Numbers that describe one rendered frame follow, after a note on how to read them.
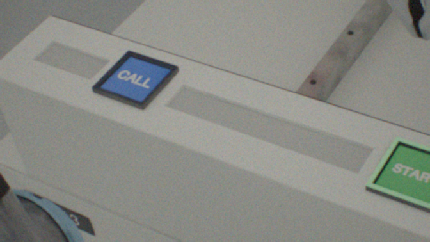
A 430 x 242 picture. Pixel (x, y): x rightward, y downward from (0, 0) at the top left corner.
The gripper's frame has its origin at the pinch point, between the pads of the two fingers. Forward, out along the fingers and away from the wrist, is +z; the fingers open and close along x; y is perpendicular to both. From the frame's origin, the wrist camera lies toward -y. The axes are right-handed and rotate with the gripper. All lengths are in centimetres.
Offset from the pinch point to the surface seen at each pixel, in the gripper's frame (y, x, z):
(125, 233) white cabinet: -4.0, 27.9, 31.8
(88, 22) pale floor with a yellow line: 97, 135, 111
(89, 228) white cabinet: -4.1, 32.8, 33.5
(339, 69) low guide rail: 21.8, 16.9, 26.7
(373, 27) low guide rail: 30.3, 17.0, 27.2
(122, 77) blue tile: 0.4, 27.1, 14.3
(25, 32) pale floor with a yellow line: 86, 150, 111
